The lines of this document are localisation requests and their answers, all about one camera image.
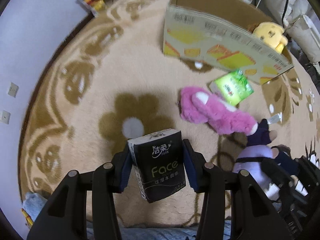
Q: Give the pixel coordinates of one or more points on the yellow dog plush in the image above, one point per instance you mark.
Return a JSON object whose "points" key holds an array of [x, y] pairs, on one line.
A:
{"points": [[271, 34]]}

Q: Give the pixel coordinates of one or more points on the pink bunny plush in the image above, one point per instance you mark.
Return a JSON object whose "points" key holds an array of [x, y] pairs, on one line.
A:
{"points": [[199, 107]]}

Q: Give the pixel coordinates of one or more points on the cardboard box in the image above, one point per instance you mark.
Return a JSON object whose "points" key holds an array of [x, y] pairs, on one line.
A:
{"points": [[219, 33]]}

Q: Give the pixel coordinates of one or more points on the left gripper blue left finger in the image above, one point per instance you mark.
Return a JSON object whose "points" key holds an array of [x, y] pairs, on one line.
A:
{"points": [[122, 165]]}

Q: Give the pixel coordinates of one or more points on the beige floral blanket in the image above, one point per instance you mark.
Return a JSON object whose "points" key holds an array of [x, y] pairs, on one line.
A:
{"points": [[113, 81]]}

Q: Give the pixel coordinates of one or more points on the wall socket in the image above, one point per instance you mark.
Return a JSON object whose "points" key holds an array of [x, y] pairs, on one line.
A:
{"points": [[4, 117], [12, 90]]}

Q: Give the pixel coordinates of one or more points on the green tissue pack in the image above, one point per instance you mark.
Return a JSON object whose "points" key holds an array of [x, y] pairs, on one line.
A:
{"points": [[233, 87]]}

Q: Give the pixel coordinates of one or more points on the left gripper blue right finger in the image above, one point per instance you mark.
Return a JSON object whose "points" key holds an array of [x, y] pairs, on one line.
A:
{"points": [[194, 166]]}

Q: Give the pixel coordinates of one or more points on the black Face tissue pack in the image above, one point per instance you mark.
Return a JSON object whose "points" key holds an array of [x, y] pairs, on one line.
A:
{"points": [[158, 162]]}

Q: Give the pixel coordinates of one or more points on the plastic bag of toys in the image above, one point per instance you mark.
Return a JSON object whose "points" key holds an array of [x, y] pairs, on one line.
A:
{"points": [[95, 6]]}

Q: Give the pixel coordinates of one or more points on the cream puffer coat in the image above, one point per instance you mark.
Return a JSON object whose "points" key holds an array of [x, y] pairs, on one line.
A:
{"points": [[300, 22]]}

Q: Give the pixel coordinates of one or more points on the purple haired doll plush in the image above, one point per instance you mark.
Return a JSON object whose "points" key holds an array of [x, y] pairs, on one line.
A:
{"points": [[256, 151]]}

